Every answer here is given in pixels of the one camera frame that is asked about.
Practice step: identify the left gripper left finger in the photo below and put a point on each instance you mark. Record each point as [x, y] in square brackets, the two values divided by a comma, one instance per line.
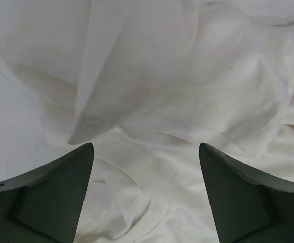
[44, 204]

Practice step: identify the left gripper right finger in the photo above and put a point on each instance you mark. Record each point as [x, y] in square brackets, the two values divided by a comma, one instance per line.
[247, 204]

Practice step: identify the cream white t shirt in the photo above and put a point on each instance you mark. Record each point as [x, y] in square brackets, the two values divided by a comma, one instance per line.
[147, 82]

